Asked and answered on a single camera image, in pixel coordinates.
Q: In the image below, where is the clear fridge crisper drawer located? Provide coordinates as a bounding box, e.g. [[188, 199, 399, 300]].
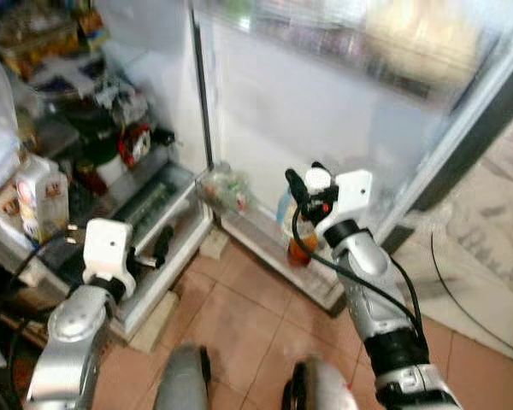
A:
[[109, 162, 212, 259]]

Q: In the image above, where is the small stone fridge block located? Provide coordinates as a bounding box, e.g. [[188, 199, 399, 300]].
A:
[[197, 230, 233, 259]]

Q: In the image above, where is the grey fridge door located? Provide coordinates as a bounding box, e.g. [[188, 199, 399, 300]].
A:
[[192, 0, 513, 313]]

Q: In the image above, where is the large stone fridge block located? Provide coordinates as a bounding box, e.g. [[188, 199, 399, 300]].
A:
[[127, 290, 182, 353]]

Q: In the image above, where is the fridge cabinet with shelves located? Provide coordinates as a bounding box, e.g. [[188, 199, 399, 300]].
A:
[[0, 0, 216, 344]]

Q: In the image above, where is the white jug with red label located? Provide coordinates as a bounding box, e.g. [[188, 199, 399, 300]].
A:
[[15, 157, 70, 242]]

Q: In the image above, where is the red and black food pack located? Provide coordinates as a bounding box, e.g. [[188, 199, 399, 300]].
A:
[[118, 124, 155, 167]]

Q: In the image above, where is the grey left robot leg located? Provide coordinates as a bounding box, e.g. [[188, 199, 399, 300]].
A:
[[153, 343, 212, 410]]

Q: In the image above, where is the grey robot leg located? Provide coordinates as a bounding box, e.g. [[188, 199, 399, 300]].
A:
[[281, 358, 362, 410], [153, 343, 212, 410]]

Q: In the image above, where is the pale yellow food bag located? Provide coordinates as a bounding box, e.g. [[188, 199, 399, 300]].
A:
[[363, 3, 486, 88]]

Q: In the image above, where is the grey right robot leg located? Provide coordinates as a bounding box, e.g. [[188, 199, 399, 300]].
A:
[[281, 358, 362, 410]]

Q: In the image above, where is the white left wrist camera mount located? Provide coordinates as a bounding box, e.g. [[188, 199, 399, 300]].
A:
[[83, 218, 137, 288]]

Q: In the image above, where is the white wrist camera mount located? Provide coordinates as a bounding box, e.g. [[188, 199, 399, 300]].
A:
[[83, 218, 137, 288], [324, 169, 375, 237]]

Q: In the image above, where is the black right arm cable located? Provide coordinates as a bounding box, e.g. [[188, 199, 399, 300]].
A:
[[290, 200, 425, 344]]

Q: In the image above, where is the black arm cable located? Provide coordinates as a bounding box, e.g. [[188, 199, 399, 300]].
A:
[[0, 232, 71, 410], [290, 200, 425, 344]]

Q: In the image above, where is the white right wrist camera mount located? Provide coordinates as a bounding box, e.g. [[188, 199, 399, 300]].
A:
[[324, 169, 375, 237]]

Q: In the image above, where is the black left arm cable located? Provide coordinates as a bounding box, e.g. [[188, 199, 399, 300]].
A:
[[0, 232, 71, 410]]

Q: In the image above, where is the black floor cable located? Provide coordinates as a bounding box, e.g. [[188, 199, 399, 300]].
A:
[[428, 230, 513, 361]]

